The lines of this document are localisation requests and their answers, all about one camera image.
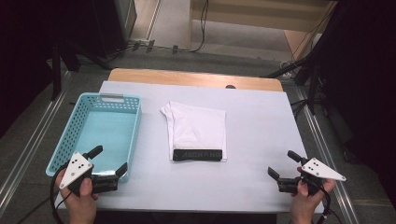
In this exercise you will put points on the white table mat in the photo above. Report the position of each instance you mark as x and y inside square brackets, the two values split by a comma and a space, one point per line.
[255, 130]

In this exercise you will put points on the person's right hand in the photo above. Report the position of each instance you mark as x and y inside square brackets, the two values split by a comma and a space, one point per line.
[306, 203]

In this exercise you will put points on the person's left hand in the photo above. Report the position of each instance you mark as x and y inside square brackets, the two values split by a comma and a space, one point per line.
[82, 202]

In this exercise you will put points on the black metal stand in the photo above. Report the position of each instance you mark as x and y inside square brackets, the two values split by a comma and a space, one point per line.
[56, 71]
[312, 93]

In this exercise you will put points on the wooden step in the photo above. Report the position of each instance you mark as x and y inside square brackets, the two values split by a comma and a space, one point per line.
[249, 18]

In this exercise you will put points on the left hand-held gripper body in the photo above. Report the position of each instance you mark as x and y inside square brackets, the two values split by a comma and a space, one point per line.
[76, 169]

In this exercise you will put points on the black curtain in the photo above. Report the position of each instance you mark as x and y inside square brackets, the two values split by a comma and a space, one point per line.
[25, 37]
[370, 77]

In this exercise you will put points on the dark table grommet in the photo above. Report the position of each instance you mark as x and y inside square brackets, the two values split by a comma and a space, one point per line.
[230, 86]

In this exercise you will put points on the dark cabinet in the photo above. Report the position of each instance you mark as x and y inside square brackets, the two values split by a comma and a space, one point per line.
[109, 25]

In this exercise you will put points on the wooden table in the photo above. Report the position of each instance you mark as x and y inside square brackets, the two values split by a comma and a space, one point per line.
[186, 77]

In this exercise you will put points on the light blue plastic basket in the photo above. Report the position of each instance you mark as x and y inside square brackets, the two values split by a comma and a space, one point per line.
[109, 130]

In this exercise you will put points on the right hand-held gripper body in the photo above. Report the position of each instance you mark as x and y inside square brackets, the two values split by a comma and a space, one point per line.
[320, 169]

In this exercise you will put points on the white shorts black waistband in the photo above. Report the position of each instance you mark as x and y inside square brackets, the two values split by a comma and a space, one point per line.
[196, 127]

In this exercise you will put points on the metal floor rail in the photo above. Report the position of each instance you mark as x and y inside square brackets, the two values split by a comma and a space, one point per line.
[345, 202]
[29, 147]

